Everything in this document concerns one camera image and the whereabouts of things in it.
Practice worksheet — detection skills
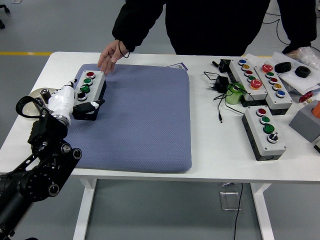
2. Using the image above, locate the small black device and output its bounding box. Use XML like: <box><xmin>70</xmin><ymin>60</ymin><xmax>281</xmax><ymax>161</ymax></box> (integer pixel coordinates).
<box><xmin>219</xmin><ymin>58</ymin><xmax>233</xmax><ymax>72</ymax></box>

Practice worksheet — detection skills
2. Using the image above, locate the black chair base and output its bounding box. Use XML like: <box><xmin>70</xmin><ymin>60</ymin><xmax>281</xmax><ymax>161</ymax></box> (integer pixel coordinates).
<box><xmin>0</xmin><ymin>5</ymin><xmax>11</xmax><ymax>30</ymax></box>

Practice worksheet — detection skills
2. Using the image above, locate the grey four-button box, black selector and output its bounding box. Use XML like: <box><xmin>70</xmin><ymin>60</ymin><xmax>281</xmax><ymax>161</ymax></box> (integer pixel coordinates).
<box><xmin>241</xmin><ymin>105</ymin><xmax>288</xmax><ymax>162</ymax></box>

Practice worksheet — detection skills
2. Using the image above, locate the grey box with orange button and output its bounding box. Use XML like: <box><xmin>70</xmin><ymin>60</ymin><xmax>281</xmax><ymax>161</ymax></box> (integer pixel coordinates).
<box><xmin>289</xmin><ymin>99</ymin><xmax>320</xmax><ymax>144</ymax></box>

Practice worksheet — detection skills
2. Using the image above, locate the person's right hand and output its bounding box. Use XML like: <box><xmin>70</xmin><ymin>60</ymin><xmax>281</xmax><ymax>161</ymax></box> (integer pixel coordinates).
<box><xmin>96</xmin><ymin>39</ymin><xmax>131</xmax><ymax>76</ymax></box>

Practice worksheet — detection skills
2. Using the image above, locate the green tape roll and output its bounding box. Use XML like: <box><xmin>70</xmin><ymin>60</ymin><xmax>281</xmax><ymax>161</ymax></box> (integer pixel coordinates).
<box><xmin>225</xmin><ymin>83</ymin><xmax>247</xmax><ymax>106</ymax></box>

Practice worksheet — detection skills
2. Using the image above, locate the white table leg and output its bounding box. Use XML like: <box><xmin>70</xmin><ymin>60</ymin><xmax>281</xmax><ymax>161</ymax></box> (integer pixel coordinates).
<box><xmin>72</xmin><ymin>178</ymin><xmax>98</xmax><ymax>240</ymax></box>
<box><xmin>249</xmin><ymin>183</ymin><xmax>276</xmax><ymax>240</ymax></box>

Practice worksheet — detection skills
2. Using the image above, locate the large white paper sheet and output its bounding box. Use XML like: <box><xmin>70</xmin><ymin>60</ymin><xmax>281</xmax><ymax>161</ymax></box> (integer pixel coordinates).
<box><xmin>271</xmin><ymin>51</ymin><xmax>320</xmax><ymax>96</ymax></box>

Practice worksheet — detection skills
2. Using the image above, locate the black foam ring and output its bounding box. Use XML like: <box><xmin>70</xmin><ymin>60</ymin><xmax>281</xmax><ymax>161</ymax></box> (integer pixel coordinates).
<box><xmin>294</xmin><ymin>65</ymin><xmax>312</xmax><ymax>79</ymax></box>
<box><xmin>274</xmin><ymin>61</ymin><xmax>292</xmax><ymax>74</ymax></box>

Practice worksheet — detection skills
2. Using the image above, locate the person's left hand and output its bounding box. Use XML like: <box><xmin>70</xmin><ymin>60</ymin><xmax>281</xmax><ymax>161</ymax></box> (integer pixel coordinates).
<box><xmin>283</xmin><ymin>48</ymin><xmax>301</xmax><ymax>58</ymax></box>

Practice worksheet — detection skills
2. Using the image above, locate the metal floor plate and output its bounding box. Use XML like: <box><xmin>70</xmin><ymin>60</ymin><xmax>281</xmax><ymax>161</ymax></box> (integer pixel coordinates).
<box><xmin>219</xmin><ymin>191</ymin><xmax>243</xmax><ymax>212</ymax></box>

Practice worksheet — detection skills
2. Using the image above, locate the clear plastic bag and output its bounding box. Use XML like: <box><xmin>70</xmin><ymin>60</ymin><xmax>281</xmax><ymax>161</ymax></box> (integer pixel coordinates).
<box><xmin>296</xmin><ymin>46</ymin><xmax>320</xmax><ymax>68</ymax></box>

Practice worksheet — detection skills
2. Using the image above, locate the five-button box, red mushroom end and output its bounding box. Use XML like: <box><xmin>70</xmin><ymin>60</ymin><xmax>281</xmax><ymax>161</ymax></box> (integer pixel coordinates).
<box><xmin>253</xmin><ymin>63</ymin><xmax>294</xmax><ymax>116</ymax></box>

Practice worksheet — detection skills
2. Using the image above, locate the small white paper sheet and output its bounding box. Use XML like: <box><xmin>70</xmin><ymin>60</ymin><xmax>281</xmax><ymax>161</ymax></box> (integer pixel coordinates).
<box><xmin>243</xmin><ymin>53</ymin><xmax>266</xmax><ymax>65</ymax></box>

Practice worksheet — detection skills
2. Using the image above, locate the black power adapter with cord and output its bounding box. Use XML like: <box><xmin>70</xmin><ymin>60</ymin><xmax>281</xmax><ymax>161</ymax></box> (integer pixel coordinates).
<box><xmin>203</xmin><ymin>71</ymin><xmax>256</xmax><ymax>124</ymax></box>

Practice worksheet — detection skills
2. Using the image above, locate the black wrist band cord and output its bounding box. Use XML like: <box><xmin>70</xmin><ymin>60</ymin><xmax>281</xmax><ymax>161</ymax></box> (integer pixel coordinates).
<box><xmin>118</xmin><ymin>40</ymin><xmax>131</xmax><ymax>59</ymax></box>

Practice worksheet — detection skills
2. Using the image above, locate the grey four-button control box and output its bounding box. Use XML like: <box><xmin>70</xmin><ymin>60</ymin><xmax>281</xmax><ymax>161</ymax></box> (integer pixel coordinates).
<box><xmin>72</xmin><ymin>70</ymin><xmax>108</xmax><ymax>122</ymax></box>

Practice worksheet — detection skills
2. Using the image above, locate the blue-grey textured mat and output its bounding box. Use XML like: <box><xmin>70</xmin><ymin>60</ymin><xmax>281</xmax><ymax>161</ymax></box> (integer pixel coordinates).
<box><xmin>66</xmin><ymin>63</ymin><xmax>193</xmax><ymax>174</ymax></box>

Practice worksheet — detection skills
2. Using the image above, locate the black floor cable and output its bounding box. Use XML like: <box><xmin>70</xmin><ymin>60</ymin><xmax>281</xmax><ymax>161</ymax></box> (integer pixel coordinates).
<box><xmin>258</xmin><ymin>9</ymin><xmax>292</xmax><ymax>46</ymax></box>

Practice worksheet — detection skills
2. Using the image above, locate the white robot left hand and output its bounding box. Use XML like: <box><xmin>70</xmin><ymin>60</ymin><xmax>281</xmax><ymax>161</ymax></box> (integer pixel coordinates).
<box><xmin>46</xmin><ymin>78</ymin><xmax>106</xmax><ymax>120</ymax></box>

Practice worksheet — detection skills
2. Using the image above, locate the black hanging cable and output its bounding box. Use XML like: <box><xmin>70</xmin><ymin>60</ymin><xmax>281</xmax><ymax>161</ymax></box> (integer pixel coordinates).
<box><xmin>233</xmin><ymin>183</ymin><xmax>244</xmax><ymax>240</ymax></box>

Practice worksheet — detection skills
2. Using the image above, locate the five-button box, blue end button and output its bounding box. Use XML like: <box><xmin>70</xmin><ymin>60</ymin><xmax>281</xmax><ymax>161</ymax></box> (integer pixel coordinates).
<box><xmin>225</xmin><ymin>58</ymin><xmax>269</xmax><ymax>108</ymax></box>

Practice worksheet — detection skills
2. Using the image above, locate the purple and white label card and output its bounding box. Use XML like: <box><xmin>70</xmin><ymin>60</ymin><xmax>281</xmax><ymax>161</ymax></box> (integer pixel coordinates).
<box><xmin>166</xmin><ymin>62</ymin><xmax>189</xmax><ymax>71</ymax></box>

